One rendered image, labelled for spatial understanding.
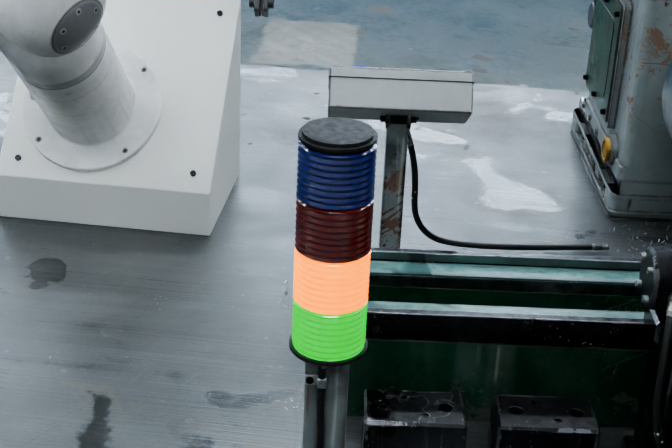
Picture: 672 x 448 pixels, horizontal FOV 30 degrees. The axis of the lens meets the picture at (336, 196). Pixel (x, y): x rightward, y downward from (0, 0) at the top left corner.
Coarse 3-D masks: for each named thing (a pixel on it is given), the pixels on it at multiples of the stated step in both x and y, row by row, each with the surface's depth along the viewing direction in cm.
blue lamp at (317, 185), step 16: (304, 160) 93; (320, 160) 92; (336, 160) 92; (352, 160) 92; (368, 160) 93; (304, 176) 93; (320, 176) 92; (336, 176) 92; (352, 176) 92; (368, 176) 94; (304, 192) 94; (320, 192) 93; (336, 192) 93; (352, 192) 93; (368, 192) 94; (320, 208) 94; (336, 208) 93; (352, 208) 94
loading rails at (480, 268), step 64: (384, 256) 139; (448, 256) 139; (512, 256) 139; (576, 256) 140; (384, 320) 127; (448, 320) 127; (512, 320) 127; (576, 320) 127; (640, 320) 128; (384, 384) 131; (448, 384) 130; (512, 384) 130; (576, 384) 130; (640, 384) 130
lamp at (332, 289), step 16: (304, 256) 96; (368, 256) 97; (304, 272) 97; (320, 272) 96; (336, 272) 96; (352, 272) 96; (368, 272) 98; (304, 288) 97; (320, 288) 96; (336, 288) 96; (352, 288) 97; (304, 304) 98; (320, 304) 97; (336, 304) 97; (352, 304) 97
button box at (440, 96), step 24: (336, 72) 147; (360, 72) 147; (384, 72) 147; (408, 72) 147; (432, 72) 147; (456, 72) 147; (336, 96) 147; (360, 96) 147; (384, 96) 147; (408, 96) 147; (432, 96) 147; (456, 96) 147; (432, 120) 152; (456, 120) 152
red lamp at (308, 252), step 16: (304, 208) 95; (368, 208) 95; (304, 224) 95; (320, 224) 94; (336, 224) 94; (352, 224) 94; (368, 224) 95; (304, 240) 96; (320, 240) 95; (336, 240) 94; (352, 240) 95; (368, 240) 96; (320, 256) 95; (336, 256) 95; (352, 256) 95
